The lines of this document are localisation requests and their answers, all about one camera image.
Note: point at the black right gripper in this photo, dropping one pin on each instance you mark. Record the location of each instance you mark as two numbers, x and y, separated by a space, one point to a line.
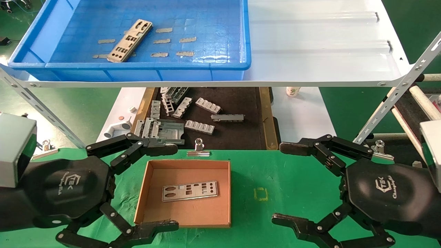
386 193

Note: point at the small black device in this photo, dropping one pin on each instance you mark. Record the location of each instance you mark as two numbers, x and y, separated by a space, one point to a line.
4 41

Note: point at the white metal shelf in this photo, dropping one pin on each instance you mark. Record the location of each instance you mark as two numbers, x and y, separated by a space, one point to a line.
310 51

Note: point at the grey perforated shelf strut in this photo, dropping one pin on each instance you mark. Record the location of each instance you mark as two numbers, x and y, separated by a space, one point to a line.
41 107
396 90

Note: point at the grey metal bracket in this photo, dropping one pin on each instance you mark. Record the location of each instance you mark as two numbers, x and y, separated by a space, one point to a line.
137 127
149 127

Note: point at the small white cap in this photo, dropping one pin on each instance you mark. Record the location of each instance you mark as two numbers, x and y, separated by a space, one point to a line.
132 109

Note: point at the black wheeled chair base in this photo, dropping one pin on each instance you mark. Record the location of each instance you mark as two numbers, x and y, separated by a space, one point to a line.
15 4

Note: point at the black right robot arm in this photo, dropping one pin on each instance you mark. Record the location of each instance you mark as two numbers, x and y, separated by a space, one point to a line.
437 220

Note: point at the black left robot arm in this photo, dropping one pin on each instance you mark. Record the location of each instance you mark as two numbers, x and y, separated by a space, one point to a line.
12 210

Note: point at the silver metal I/O shield plate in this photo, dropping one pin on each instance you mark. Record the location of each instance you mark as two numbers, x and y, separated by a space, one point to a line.
181 197
129 46

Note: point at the silver binder clip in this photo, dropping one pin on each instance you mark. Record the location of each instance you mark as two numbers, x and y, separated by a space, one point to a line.
383 155
198 153
46 153

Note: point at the white plastic pipe fitting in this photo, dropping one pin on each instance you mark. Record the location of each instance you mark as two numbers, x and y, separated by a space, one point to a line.
119 127

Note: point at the small white block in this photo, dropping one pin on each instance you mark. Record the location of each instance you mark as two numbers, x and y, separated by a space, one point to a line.
417 164

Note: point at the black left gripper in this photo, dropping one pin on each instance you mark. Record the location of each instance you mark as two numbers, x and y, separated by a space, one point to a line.
69 186

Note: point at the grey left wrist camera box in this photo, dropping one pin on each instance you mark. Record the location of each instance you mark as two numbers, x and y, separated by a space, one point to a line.
15 148

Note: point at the grey metal bar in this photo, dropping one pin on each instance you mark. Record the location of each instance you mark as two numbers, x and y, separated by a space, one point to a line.
227 117

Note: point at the white tube with red stripe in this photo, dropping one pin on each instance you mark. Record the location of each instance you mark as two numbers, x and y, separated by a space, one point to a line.
401 122

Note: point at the slotted silver metal bracket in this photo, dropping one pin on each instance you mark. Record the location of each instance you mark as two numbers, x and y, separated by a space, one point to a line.
182 107
167 104
155 109

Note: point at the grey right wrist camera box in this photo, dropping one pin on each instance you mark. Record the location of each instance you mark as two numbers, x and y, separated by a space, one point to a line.
432 151

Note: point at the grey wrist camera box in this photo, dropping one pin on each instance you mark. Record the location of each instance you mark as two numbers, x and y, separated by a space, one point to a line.
432 151
15 148

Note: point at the blue plastic tray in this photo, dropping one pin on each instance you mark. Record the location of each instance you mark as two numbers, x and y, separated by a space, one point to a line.
206 34

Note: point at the brown cardboard box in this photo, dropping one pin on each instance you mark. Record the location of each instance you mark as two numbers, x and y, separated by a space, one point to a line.
186 214

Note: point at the ribbed silver metal bracket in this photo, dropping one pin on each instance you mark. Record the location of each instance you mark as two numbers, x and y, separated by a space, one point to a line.
208 105
199 127

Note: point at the green cloth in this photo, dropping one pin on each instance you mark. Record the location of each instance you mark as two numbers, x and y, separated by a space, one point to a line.
275 172

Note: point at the black tray with wooden frame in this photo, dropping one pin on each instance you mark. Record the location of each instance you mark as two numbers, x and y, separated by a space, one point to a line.
237 134

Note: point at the dark slotted metal bracket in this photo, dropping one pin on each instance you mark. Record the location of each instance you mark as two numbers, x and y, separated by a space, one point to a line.
179 93

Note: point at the flat grey metal plate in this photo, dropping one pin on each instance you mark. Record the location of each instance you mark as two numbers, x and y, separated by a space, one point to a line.
170 132

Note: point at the grey tape remnant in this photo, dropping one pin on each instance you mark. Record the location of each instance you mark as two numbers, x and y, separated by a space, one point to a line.
164 30
106 41

